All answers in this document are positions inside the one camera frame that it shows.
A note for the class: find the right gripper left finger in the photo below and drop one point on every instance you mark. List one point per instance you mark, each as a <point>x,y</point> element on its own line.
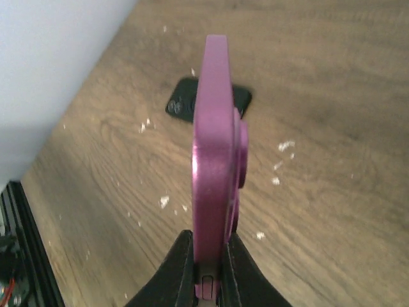
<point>173,283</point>

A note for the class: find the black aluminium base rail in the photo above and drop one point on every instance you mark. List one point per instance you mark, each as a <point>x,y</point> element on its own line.
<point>27,278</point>

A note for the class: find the black phone case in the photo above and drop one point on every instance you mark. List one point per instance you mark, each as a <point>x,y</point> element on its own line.
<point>183,99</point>

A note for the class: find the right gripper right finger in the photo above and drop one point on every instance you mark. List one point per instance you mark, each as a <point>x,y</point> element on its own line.
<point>242,282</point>

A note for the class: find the magenta phone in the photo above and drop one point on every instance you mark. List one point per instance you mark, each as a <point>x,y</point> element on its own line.
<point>219,165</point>

